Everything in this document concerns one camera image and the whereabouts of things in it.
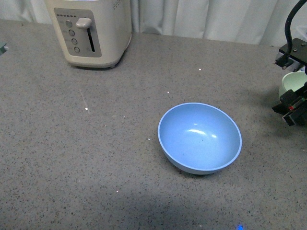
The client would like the black cable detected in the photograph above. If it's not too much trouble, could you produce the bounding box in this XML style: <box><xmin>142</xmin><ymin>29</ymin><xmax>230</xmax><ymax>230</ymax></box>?
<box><xmin>274</xmin><ymin>0</ymin><xmax>307</xmax><ymax>70</ymax></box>

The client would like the blue bowl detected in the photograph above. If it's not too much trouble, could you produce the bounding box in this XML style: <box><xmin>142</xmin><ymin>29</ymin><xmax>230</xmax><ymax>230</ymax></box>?
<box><xmin>157</xmin><ymin>103</ymin><xmax>242</xmax><ymax>175</ymax></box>

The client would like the white curtain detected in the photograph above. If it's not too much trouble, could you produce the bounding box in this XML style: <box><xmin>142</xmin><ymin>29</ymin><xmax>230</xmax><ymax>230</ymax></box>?
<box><xmin>0</xmin><ymin>0</ymin><xmax>307</xmax><ymax>46</ymax></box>

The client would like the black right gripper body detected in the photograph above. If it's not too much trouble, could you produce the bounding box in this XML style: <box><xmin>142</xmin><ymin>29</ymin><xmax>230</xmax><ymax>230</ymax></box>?
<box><xmin>272</xmin><ymin>38</ymin><xmax>307</xmax><ymax>126</ymax></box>

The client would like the green bowl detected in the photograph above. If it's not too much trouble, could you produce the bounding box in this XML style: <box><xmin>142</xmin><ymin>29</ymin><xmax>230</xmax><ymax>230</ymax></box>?
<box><xmin>279</xmin><ymin>71</ymin><xmax>307</xmax><ymax>103</ymax></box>

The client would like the cream toaster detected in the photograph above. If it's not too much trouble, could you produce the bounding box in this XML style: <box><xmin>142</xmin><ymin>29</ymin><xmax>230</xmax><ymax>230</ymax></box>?
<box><xmin>45</xmin><ymin>0</ymin><xmax>132</xmax><ymax>68</ymax></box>

